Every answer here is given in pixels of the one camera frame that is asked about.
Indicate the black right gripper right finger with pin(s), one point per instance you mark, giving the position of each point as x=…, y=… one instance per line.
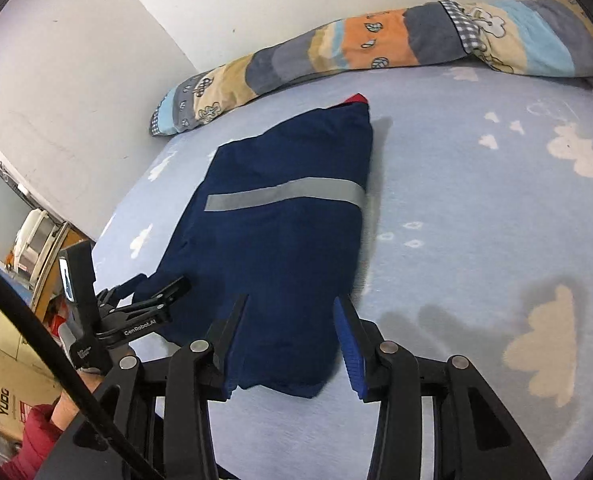
x=382, y=371

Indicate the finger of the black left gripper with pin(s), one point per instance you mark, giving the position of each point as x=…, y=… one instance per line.
x=166, y=296
x=119, y=292

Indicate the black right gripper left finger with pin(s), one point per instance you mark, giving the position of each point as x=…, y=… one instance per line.
x=188, y=381

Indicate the navy blue work garment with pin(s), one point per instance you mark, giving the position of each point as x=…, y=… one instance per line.
x=278, y=217

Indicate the red sleeve forearm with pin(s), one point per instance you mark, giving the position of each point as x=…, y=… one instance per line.
x=40, y=435

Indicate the cardboard box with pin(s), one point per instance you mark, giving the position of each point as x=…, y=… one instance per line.
x=24, y=382

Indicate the white rack shelf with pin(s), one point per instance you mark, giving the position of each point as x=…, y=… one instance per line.
x=33, y=243

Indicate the red garment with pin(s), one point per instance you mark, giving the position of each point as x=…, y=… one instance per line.
x=357, y=98

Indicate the patchwork rolled quilt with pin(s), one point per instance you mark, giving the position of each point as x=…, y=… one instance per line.
x=544, y=38

